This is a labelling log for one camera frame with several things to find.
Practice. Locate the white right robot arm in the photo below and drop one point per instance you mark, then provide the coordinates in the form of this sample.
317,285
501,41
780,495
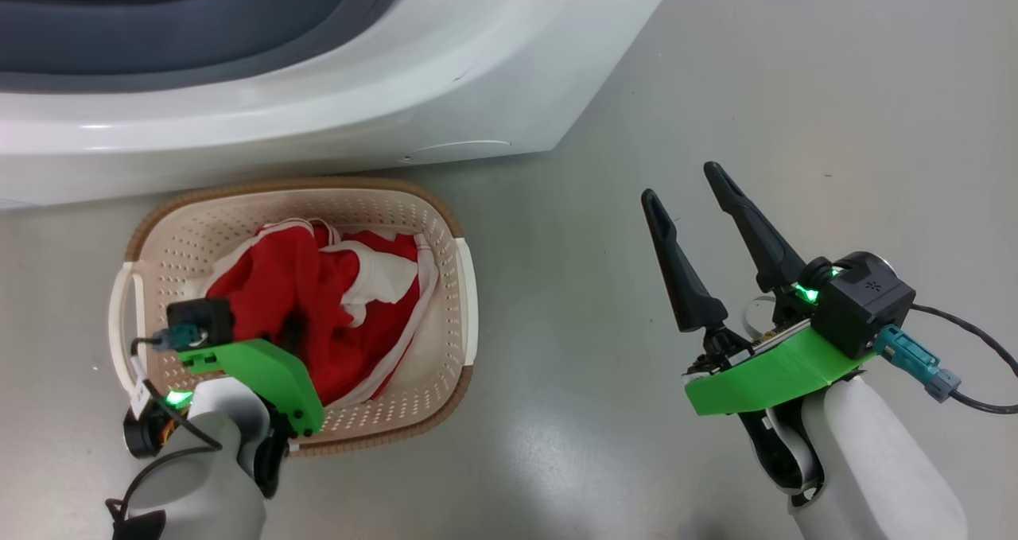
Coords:
875,460

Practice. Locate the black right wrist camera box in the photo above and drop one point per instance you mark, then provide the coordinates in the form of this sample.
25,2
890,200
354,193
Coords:
863,301

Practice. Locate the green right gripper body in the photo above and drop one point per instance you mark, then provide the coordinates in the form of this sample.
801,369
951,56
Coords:
763,377

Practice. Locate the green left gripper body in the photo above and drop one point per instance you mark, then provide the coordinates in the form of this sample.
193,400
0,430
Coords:
270,373

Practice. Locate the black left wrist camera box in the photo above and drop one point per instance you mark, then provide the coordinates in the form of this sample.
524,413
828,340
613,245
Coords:
199,321

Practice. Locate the grey rubber door gasket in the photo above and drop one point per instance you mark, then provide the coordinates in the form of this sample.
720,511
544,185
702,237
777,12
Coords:
159,39

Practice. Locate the cream basket with brown rim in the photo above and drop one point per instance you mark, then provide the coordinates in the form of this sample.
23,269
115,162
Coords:
445,230

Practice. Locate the white front-load washing machine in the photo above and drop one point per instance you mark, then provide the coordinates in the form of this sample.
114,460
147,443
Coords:
398,79

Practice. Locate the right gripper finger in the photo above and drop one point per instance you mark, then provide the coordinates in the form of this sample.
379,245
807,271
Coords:
688,285
763,242

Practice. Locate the round white filter cover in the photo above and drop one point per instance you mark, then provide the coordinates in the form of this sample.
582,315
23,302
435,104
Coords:
457,150

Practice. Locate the red and white garment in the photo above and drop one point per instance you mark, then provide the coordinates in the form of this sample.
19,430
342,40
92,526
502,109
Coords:
278,277

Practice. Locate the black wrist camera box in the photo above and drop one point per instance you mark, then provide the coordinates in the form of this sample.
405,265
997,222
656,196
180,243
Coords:
199,321
863,301

